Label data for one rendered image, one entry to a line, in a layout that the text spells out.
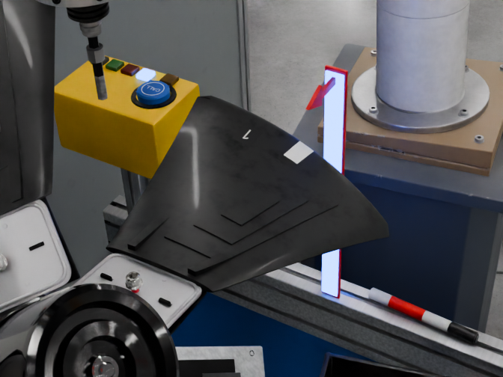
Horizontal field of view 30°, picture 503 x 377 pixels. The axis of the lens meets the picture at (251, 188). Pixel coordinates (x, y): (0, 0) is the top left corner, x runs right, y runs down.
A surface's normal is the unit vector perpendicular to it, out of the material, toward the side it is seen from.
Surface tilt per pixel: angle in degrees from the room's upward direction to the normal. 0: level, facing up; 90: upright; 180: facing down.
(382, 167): 0
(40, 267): 48
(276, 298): 90
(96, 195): 90
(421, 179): 0
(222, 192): 10
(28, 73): 39
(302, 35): 0
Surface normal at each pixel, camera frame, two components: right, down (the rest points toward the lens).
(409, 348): -0.51, 0.57
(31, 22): 0.15, -0.26
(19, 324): -0.68, -0.63
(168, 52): 0.86, 0.30
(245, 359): 0.64, -0.26
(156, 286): 0.02, -0.83
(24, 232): -0.14, -0.04
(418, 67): -0.18, 0.59
